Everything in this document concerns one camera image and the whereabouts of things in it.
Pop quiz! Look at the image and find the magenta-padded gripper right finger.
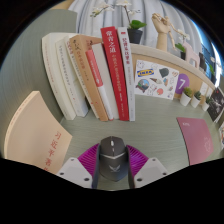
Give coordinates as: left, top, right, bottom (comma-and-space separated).
125, 143, 169, 190

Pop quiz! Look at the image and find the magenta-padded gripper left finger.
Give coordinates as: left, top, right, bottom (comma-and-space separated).
55, 143, 102, 190

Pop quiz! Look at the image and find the grey computer mouse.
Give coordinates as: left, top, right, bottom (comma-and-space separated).
98, 135, 129, 183

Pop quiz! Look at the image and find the pink mouse pad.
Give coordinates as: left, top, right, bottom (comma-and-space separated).
176, 116, 215, 166

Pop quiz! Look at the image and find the beige book with red title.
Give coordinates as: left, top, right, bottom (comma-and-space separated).
3, 90, 74, 175

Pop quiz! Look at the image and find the succulent in white pot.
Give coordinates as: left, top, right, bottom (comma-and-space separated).
201, 95, 212, 112
190, 90, 203, 109
179, 86, 194, 107

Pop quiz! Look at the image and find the colourful sticker sheet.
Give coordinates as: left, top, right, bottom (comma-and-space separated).
218, 121, 224, 149

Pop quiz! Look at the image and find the white sticker sheet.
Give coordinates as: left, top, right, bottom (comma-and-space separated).
134, 59, 180, 101

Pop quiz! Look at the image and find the round purple number sticker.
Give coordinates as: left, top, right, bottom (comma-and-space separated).
174, 73, 191, 95

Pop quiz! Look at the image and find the slim red and white book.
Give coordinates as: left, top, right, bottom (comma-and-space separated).
85, 49, 115, 122

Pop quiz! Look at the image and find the tan brown book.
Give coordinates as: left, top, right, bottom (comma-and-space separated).
68, 34, 109, 123

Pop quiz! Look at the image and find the wooden desk shelf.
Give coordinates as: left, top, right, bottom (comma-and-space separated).
129, 43, 218, 101

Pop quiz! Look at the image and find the black horse figurine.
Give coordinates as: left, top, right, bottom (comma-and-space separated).
198, 51, 208, 71

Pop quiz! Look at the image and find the pink horse figurine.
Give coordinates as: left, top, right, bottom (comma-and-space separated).
182, 41, 201, 69

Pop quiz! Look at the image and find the wooden mannequin figure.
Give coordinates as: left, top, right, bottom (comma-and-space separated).
167, 26, 183, 52

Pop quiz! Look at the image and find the wooden hand model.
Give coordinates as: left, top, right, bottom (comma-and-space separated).
151, 12, 173, 53

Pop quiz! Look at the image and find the grey white curtain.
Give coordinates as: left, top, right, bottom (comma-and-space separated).
68, 0, 204, 51

